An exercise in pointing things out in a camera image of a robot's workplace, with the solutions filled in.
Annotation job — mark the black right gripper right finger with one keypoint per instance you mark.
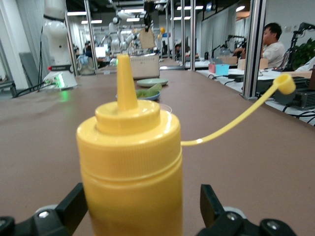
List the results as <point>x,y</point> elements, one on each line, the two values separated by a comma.
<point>209,206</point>

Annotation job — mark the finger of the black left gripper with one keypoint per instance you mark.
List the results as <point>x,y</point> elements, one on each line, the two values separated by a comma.
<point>148,27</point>

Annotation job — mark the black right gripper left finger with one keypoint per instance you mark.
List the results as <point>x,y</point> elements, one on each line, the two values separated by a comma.
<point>71,209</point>

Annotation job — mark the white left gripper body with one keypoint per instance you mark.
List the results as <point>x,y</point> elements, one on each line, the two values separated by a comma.
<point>148,13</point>

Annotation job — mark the green lettuce leaf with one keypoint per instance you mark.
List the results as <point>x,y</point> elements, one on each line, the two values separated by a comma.
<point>148,91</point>

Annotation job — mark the yellow squeeze bottle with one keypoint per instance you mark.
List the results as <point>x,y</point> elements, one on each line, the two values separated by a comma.
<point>130,172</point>

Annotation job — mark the light green round plate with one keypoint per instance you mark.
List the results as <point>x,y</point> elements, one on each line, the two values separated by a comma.
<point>152,82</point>

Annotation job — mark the blue round plate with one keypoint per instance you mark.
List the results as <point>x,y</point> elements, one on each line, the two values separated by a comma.
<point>150,97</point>

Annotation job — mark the beige round plate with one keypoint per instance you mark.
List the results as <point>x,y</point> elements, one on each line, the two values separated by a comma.
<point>166,108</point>

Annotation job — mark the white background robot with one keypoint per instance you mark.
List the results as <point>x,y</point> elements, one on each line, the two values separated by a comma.
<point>114,34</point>

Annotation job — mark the beige chrome toaster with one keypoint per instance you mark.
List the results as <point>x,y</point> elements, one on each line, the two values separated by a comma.
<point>145,67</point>

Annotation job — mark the pink container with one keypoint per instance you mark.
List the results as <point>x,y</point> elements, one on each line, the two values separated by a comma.
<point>212,68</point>

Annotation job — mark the light blue container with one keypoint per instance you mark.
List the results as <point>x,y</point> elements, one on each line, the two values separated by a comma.
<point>222,69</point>

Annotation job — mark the cardboard box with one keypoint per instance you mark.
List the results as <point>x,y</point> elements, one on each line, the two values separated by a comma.
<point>264,64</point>

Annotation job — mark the seated person beige shirt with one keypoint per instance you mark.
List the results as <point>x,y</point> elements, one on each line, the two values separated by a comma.
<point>273,51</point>

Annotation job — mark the black power supply brick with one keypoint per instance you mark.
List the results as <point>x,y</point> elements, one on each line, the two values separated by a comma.
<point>292,98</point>

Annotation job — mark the green potted plant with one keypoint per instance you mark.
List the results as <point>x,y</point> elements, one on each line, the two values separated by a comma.
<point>305,51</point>

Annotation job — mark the aluminium frame profile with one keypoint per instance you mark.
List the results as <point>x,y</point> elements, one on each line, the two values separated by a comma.
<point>90,37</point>
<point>193,34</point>

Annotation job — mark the aluminium camera post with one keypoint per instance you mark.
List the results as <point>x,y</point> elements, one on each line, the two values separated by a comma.
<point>251,49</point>

